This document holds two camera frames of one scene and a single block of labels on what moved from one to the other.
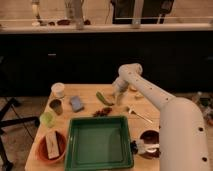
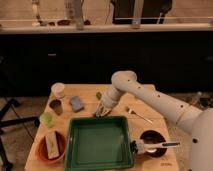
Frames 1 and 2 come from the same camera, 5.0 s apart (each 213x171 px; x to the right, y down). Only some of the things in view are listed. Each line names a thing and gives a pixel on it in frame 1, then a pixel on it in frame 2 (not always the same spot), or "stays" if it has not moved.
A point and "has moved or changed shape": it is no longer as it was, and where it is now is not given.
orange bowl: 42,148 stays
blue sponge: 76,104 stays
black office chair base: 33,121 stays
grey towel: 119,97 has moved or changed shape
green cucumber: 103,99 stays
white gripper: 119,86 to 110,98
